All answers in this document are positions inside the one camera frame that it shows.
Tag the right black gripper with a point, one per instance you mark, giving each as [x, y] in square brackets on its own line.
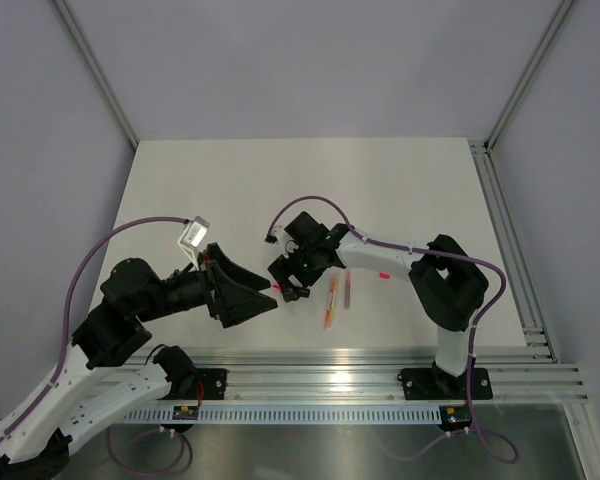
[284, 267]

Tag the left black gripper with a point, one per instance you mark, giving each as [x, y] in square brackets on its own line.
[232, 305]

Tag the yellow highlighter pen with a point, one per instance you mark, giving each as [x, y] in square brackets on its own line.
[333, 291]

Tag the thin red pen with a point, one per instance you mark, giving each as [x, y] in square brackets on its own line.
[326, 309]

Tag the grey purple marker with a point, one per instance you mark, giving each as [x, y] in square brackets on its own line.
[347, 290]

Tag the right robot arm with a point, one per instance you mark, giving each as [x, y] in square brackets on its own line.
[449, 289]

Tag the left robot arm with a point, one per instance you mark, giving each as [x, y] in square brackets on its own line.
[38, 438]

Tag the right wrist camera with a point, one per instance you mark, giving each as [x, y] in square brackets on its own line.
[276, 235]

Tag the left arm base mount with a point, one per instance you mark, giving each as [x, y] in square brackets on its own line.
[209, 385]

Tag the aluminium mounting rail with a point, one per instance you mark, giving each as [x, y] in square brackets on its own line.
[517, 375]

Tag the white slotted cable duct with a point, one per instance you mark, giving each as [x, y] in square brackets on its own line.
[286, 415]

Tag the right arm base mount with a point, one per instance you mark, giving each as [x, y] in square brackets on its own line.
[456, 393]

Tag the aluminium side rail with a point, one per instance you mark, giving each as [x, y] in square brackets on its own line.
[521, 286]

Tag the aluminium frame post left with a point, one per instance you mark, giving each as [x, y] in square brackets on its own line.
[81, 44]

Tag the aluminium frame post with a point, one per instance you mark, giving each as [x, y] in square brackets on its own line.
[81, 44]
[531, 69]

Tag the aluminium frame post right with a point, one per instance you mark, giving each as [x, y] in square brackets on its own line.
[531, 69]

